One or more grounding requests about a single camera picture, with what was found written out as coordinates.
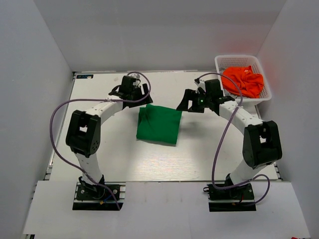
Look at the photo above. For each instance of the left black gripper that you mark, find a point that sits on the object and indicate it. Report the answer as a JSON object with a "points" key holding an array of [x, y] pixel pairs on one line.
{"points": [[146, 97]]}

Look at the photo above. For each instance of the green t-shirt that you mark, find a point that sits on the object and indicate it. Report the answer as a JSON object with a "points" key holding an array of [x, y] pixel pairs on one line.
{"points": [[158, 124]]}

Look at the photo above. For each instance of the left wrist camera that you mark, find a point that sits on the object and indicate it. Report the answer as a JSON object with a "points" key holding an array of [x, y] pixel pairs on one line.
{"points": [[129, 82]]}

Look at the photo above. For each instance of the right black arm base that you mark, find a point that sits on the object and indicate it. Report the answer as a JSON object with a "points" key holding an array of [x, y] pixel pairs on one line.
{"points": [[239, 199]]}

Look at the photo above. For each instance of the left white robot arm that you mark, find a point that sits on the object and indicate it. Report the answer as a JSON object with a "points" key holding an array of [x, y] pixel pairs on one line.
{"points": [[84, 131]]}

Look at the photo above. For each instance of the orange t-shirt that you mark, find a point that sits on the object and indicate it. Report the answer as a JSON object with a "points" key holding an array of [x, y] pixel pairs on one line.
{"points": [[249, 83]]}

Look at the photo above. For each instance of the blue label sticker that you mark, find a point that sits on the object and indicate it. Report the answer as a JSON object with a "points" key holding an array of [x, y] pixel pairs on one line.
{"points": [[85, 76]]}

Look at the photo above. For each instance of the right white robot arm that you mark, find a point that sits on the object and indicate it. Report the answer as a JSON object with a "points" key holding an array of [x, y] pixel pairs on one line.
{"points": [[261, 140]]}

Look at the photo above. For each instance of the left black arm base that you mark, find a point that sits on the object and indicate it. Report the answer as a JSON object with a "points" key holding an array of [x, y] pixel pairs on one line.
{"points": [[89, 197]]}

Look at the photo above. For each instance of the white plastic basket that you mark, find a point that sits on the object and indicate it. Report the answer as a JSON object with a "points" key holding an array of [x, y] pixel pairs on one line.
{"points": [[223, 62]]}

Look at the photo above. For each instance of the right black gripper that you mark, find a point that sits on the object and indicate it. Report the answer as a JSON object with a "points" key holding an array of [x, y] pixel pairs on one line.
{"points": [[189, 95]]}

